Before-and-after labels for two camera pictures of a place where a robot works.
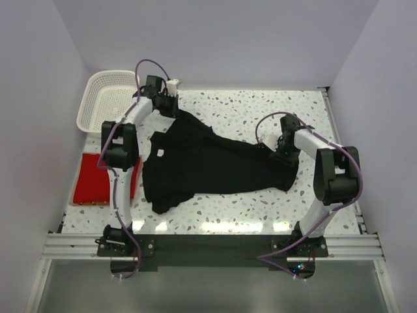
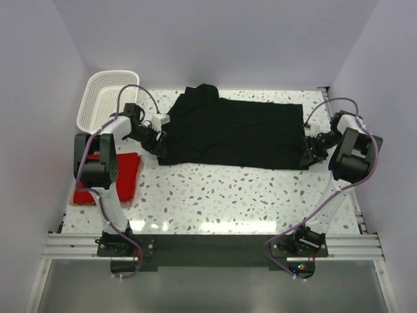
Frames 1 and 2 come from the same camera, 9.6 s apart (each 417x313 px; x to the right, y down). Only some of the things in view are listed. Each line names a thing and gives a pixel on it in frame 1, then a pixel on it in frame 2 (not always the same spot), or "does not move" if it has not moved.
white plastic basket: [107, 97] does not move
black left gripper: [173, 111] -> [156, 147]
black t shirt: [189, 161] -> [202, 129]
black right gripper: [288, 160] -> [313, 154]
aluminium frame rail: [341, 247] does not move
